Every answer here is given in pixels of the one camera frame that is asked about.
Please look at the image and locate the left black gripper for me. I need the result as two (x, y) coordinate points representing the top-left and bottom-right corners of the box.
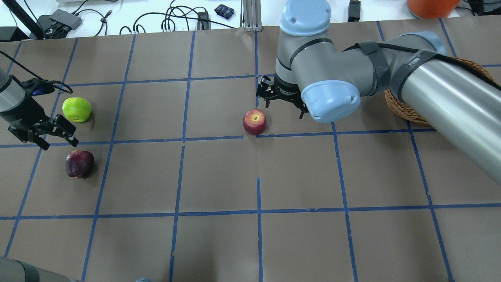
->
(1, 78), (79, 151)

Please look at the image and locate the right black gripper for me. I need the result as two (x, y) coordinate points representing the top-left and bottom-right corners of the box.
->
(256, 76), (309, 119)

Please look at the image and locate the dark red apple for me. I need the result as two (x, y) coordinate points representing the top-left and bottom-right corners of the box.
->
(65, 150), (94, 179)

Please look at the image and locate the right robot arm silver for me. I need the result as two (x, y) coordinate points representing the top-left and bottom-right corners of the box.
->
(256, 0), (501, 183)

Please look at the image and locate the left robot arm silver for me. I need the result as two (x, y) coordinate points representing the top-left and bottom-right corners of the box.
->
(0, 70), (79, 150)

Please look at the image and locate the wicker basket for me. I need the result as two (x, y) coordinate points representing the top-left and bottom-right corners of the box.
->
(384, 56), (497, 127)

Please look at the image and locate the green apple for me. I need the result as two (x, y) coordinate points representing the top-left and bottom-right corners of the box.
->
(61, 98), (92, 123)

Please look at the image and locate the black power adapter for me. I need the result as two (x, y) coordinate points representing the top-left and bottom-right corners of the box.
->
(347, 0), (361, 22)

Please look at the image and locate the grey hub box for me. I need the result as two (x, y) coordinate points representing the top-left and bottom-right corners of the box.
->
(49, 9), (82, 30)

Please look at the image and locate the black monitor stand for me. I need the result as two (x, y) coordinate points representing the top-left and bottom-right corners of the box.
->
(2, 0), (45, 40)

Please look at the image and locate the orange bucket grey lid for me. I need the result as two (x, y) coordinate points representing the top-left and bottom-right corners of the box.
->
(406, 0), (460, 18)

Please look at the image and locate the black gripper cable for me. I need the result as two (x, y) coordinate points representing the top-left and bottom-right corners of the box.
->
(0, 51), (73, 94)

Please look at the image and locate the aluminium frame post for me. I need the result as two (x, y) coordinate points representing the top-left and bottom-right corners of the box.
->
(240, 0), (262, 32)

